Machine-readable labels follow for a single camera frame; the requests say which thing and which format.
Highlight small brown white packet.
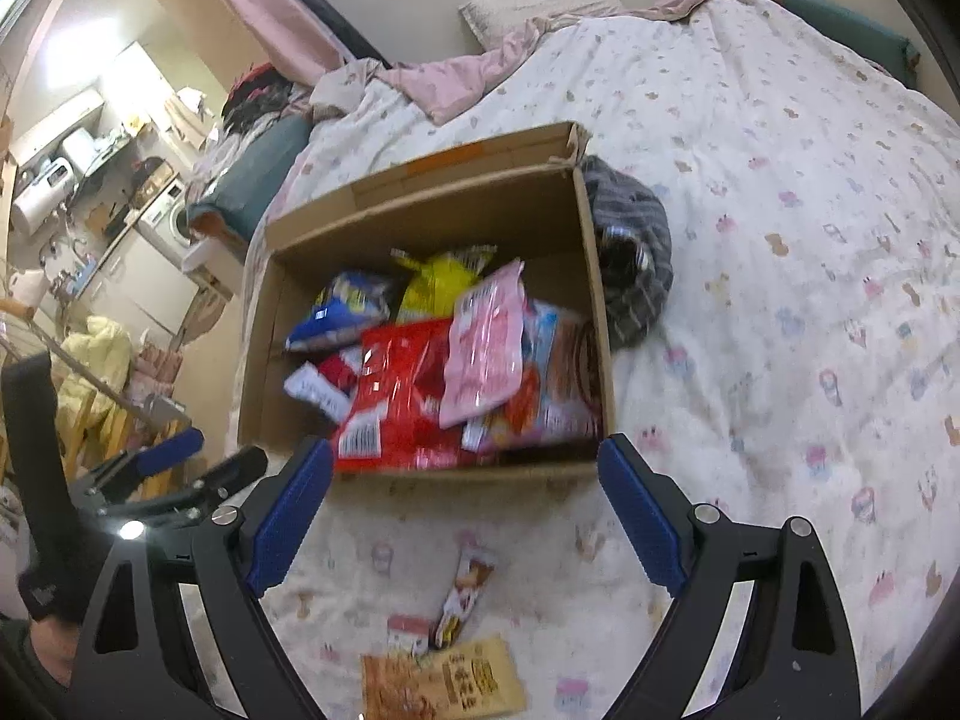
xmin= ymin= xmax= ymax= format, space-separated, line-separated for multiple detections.
xmin=430 ymin=546 xmax=496 ymax=650

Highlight person's left hand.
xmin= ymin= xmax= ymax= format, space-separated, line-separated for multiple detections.
xmin=29 ymin=616 xmax=82 ymax=688

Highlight large red snack bag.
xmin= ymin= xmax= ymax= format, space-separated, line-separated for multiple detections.
xmin=331 ymin=319 xmax=485 ymax=473

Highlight white patterned bed quilt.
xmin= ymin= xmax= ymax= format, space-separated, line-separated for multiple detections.
xmin=263 ymin=0 xmax=958 ymax=718

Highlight wooden drying rack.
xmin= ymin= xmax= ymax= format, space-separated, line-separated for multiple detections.
xmin=2 ymin=294 xmax=192 ymax=479

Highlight brown cardboard box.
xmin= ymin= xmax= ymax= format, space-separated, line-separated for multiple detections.
xmin=238 ymin=124 xmax=613 ymax=479

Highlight small red white packet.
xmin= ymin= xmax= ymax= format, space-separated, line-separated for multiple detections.
xmin=387 ymin=614 xmax=433 ymax=656

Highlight light blue pink snack bag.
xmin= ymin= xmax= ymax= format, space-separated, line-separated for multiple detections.
xmin=462 ymin=299 xmax=602 ymax=454

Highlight pink blanket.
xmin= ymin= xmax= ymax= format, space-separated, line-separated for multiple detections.
xmin=221 ymin=0 xmax=755 ymax=125

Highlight red white snack packet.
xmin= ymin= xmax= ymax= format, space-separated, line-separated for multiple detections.
xmin=283 ymin=346 xmax=361 ymax=424

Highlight white kitchen cabinets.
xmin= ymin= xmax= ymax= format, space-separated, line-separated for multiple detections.
xmin=73 ymin=231 xmax=200 ymax=348

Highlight yellow cloth on rack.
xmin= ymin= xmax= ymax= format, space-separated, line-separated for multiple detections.
xmin=53 ymin=316 xmax=133 ymax=433

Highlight blue chip bag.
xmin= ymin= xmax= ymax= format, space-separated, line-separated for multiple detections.
xmin=285 ymin=270 xmax=394 ymax=353

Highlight teal pillow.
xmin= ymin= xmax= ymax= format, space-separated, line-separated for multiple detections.
xmin=185 ymin=114 xmax=313 ymax=249

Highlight tan snack packet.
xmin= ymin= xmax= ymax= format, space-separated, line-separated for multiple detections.
xmin=361 ymin=635 xmax=527 ymax=720

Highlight white washing machine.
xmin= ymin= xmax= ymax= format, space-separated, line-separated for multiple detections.
xmin=137 ymin=177 xmax=194 ymax=268

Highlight yellow snack bag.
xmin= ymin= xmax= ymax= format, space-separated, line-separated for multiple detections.
xmin=391 ymin=244 xmax=496 ymax=323

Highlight pink snack packet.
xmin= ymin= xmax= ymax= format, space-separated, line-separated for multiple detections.
xmin=439 ymin=259 xmax=527 ymax=427

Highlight white pillow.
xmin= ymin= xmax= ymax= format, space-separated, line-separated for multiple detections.
xmin=459 ymin=0 xmax=623 ymax=50

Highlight dark striped cloth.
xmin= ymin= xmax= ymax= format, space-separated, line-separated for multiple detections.
xmin=579 ymin=154 xmax=674 ymax=351

